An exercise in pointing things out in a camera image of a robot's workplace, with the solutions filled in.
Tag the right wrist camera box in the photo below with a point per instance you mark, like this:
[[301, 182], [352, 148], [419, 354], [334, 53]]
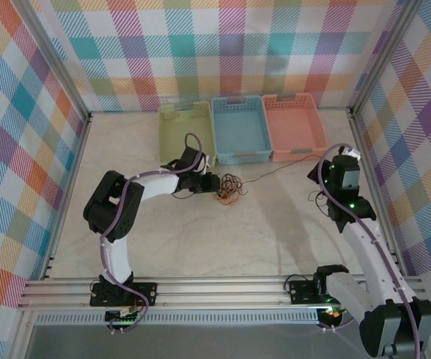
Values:
[[351, 152]]

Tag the aluminium side floor rail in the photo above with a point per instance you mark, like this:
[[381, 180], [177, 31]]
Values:
[[69, 194], [375, 179]]

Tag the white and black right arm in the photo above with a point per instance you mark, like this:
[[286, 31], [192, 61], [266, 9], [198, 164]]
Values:
[[365, 254]]

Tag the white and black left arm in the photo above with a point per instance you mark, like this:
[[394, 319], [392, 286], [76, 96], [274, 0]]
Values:
[[116, 258]]

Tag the small circuit board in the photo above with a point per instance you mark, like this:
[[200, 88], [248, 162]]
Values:
[[122, 316], [331, 314]]

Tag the aluminium corner post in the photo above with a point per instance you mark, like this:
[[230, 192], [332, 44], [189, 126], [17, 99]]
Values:
[[383, 56], [56, 60]]

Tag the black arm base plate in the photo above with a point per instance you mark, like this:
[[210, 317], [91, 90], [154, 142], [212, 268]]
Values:
[[144, 293], [301, 291]]

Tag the long aluminium base rail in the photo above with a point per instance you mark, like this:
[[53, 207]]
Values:
[[219, 291]]

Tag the green plastic basket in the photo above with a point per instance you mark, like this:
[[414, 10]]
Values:
[[185, 127]]

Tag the blue plastic basket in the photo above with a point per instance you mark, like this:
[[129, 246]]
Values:
[[239, 127]]

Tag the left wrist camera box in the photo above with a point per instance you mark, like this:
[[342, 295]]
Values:
[[208, 160]]

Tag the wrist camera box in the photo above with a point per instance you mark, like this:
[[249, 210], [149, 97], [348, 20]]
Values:
[[208, 160], [351, 152]]

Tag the pink plastic basket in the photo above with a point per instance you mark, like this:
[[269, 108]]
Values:
[[294, 125]]

